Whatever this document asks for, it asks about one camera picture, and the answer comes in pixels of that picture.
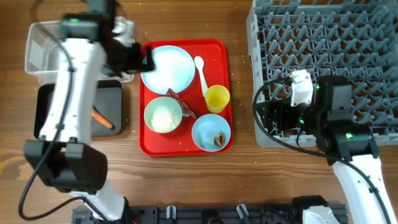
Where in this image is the green bowl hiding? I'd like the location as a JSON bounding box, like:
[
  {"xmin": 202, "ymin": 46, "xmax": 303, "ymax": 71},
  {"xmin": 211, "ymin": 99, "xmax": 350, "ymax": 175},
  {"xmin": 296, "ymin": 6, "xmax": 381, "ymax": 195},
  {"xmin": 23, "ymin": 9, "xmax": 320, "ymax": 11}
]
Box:
[{"xmin": 144, "ymin": 96, "xmax": 182, "ymax": 133}]

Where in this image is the white rice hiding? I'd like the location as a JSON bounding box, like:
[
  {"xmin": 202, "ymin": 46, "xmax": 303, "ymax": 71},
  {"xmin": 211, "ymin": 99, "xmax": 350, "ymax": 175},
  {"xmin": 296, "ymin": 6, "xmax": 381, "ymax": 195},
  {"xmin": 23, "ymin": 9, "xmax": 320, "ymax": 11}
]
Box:
[{"xmin": 150, "ymin": 106, "xmax": 179, "ymax": 133}]

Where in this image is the red snack wrapper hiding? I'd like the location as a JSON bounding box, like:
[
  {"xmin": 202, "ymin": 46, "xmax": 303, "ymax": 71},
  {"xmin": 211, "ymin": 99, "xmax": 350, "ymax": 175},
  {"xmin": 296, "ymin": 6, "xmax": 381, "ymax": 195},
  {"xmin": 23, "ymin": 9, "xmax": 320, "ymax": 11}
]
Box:
[{"xmin": 166, "ymin": 88, "xmax": 197, "ymax": 118}]

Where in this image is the orange carrot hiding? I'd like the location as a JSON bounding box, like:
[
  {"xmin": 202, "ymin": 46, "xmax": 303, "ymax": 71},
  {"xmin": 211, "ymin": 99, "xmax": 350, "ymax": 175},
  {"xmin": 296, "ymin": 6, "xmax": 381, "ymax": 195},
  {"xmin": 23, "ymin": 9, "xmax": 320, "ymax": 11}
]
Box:
[{"xmin": 91, "ymin": 108, "xmax": 114, "ymax": 129}]

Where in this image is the yellow plastic cup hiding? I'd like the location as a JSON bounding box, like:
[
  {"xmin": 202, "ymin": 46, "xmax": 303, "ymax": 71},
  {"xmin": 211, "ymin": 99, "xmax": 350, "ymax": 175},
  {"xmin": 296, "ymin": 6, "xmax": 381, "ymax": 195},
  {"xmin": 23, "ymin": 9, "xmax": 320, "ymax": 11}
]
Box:
[{"xmin": 205, "ymin": 85, "xmax": 230, "ymax": 113}]

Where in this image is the brown food scrap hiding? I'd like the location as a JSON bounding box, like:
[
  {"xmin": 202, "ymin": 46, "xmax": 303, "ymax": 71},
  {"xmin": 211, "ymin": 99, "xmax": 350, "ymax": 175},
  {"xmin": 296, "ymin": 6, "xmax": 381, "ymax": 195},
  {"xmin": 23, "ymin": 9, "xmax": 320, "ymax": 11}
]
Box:
[{"xmin": 213, "ymin": 133, "xmax": 226, "ymax": 147}]

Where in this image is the light blue bowl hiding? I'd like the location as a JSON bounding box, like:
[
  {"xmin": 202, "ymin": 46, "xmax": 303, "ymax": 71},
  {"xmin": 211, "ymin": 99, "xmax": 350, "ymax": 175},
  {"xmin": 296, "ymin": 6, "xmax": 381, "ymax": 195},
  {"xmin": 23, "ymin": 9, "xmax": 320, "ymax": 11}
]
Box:
[{"xmin": 192, "ymin": 114, "xmax": 232, "ymax": 152}]

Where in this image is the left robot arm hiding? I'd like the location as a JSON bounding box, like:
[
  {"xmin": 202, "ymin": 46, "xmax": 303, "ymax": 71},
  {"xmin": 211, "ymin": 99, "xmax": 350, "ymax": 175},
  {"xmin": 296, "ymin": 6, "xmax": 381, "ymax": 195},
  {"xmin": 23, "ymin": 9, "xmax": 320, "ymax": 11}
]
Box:
[{"xmin": 24, "ymin": 1, "xmax": 155, "ymax": 223}]

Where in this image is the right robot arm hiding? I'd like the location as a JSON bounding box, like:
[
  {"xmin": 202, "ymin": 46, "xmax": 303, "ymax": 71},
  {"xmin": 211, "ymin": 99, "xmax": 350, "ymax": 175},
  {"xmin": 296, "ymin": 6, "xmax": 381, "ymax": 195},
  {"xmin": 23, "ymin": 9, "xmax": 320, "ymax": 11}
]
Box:
[{"xmin": 253, "ymin": 75, "xmax": 397, "ymax": 223}]

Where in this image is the black waste tray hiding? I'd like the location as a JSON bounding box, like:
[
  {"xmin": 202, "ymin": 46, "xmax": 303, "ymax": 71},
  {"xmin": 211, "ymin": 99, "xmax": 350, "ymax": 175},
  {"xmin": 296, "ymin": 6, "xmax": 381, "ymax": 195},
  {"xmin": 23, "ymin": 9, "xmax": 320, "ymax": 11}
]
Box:
[{"xmin": 34, "ymin": 80, "xmax": 123, "ymax": 139}]

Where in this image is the grey dishwasher rack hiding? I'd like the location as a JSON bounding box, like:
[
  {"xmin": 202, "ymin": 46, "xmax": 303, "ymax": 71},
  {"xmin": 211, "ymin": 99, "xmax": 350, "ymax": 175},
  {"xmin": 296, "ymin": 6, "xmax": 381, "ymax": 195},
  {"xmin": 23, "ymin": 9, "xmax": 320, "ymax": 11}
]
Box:
[{"xmin": 246, "ymin": 0, "xmax": 397, "ymax": 146}]

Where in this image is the white plastic spoon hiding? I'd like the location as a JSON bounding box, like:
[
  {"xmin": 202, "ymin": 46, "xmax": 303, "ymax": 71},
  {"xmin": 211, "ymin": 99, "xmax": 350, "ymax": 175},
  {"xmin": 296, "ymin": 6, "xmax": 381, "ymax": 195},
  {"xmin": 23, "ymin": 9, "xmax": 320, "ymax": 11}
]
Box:
[{"xmin": 194, "ymin": 56, "xmax": 208, "ymax": 96}]

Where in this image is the red plastic tray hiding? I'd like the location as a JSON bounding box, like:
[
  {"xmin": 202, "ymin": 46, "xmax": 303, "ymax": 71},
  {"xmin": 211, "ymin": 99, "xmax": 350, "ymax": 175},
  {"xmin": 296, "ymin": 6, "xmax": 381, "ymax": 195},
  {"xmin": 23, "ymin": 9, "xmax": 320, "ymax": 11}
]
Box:
[{"xmin": 139, "ymin": 39, "xmax": 233, "ymax": 157}]

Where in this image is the clear plastic bin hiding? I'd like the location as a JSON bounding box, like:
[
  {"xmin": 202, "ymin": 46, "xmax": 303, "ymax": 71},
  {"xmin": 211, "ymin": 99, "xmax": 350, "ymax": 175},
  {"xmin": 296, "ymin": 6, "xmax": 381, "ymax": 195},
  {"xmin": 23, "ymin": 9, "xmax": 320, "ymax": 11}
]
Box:
[{"xmin": 24, "ymin": 16, "xmax": 136, "ymax": 85}]

